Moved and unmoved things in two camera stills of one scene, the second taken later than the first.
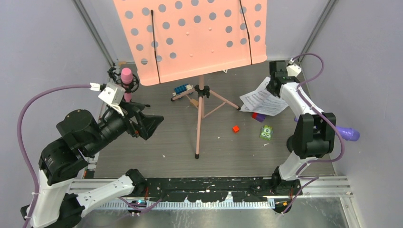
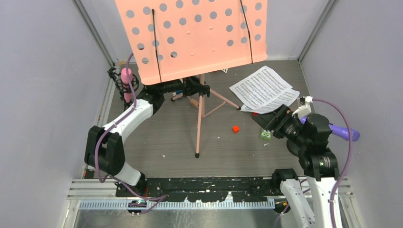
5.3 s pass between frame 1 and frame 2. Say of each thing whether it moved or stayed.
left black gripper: moved
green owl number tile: stayed
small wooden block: stayed
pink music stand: stayed
